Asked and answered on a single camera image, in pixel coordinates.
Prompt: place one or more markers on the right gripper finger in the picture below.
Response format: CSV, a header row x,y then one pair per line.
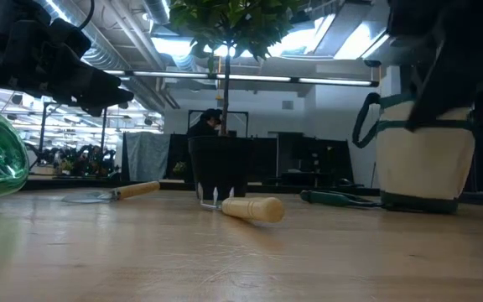
x,y
424,105
455,92

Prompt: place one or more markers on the beige canvas green-trimmed gardening bag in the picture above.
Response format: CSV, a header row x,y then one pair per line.
x,y
422,168

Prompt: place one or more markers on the artificial tree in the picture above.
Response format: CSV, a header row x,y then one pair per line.
x,y
220,168

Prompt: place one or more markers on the person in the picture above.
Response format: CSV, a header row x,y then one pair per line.
x,y
92,161
204,126

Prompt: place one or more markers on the small green potted plant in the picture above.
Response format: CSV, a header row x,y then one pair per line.
x,y
179,168
66,166

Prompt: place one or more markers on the grey cloth panel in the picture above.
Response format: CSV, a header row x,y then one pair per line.
x,y
145,157

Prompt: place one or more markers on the black cabinet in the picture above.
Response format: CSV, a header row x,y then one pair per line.
x,y
308,155

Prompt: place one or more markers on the long LED light bar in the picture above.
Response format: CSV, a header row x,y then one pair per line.
x,y
250,78

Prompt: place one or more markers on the black aluminium table frame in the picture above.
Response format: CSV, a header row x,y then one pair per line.
x,y
78,183

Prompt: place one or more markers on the grey wall vent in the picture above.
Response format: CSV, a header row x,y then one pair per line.
x,y
287,105

